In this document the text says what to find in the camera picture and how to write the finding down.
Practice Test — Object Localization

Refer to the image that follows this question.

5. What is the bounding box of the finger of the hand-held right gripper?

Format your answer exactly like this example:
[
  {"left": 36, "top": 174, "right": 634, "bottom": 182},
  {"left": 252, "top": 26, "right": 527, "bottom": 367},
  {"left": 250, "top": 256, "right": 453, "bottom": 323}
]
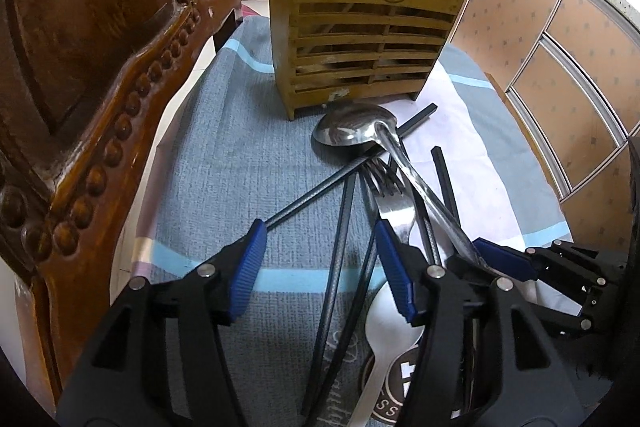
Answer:
[
  {"left": 473, "top": 237, "right": 627, "bottom": 290},
  {"left": 444, "top": 257, "right": 598, "bottom": 339}
]

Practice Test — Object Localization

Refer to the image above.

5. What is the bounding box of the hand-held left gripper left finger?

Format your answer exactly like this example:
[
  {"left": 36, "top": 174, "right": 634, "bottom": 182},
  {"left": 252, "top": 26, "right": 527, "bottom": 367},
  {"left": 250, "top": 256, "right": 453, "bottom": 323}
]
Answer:
[{"left": 55, "top": 218, "right": 269, "bottom": 427}]

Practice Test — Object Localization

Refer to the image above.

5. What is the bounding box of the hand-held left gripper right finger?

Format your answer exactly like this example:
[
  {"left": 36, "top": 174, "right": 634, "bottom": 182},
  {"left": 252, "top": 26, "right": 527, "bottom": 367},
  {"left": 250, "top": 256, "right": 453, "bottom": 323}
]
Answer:
[{"left": 374, "top": 219, "right": 587, "bottom": 427}]

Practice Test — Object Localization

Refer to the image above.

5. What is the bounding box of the white plastic spoon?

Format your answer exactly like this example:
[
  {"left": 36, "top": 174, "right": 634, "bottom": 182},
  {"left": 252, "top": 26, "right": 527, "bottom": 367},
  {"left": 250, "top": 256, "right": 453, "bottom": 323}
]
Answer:
[{"left": 347, "top": 279, "right": 426, "bottom": 427}]

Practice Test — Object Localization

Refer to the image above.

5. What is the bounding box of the metal fork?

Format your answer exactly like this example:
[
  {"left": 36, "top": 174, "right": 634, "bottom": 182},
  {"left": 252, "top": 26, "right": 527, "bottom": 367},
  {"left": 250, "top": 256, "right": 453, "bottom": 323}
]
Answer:
[{"left": 359, "top": 157, "right": 418, "bottom": 248}]

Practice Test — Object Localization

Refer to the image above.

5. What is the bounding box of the large metal spoon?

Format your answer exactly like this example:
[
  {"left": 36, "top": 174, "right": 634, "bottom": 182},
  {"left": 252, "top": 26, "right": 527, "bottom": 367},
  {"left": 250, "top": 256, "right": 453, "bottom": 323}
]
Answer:
[{"left": 311, "top": 102, "right": 501, "bottom": 278}]

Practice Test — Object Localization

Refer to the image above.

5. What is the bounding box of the wooden utensil holder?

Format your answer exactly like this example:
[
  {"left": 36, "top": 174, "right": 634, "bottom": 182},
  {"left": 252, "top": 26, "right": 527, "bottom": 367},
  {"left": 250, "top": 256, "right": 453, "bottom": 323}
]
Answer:
[{"left": 268, "top": 0, "right": 471, "bottom": 122}]

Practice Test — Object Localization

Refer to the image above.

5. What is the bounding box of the blue striped tablecloth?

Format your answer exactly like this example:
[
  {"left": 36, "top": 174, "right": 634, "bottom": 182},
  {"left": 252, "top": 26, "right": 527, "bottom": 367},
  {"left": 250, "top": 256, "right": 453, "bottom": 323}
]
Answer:
[{"left": 132, "top": 14, "right": 576, "bottom": 427}]

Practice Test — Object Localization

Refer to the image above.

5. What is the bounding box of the carved wooden chair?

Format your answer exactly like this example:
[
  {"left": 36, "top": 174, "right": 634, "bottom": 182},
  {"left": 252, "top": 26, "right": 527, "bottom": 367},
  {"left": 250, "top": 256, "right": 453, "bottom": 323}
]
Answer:
[{"left": 0, "top": 0, "right": 246, "bottom": 408}]

